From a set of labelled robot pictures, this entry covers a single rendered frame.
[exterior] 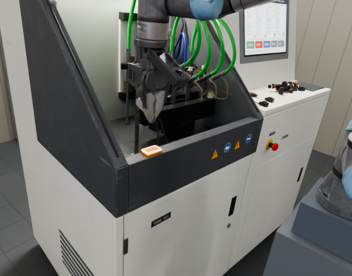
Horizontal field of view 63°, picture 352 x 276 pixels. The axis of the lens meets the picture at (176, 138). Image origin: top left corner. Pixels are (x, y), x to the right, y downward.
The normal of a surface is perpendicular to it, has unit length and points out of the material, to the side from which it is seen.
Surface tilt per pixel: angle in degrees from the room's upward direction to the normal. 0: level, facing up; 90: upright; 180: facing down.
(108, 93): 90
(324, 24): 90
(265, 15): 76
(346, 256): 90
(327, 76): 90
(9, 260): 0
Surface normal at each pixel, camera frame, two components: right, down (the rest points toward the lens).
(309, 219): -0.65, 0.27
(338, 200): -0.72, -0.07
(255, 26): 0.68, 0.14
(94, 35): 0.68, 0.36
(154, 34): 0.18, 0.43
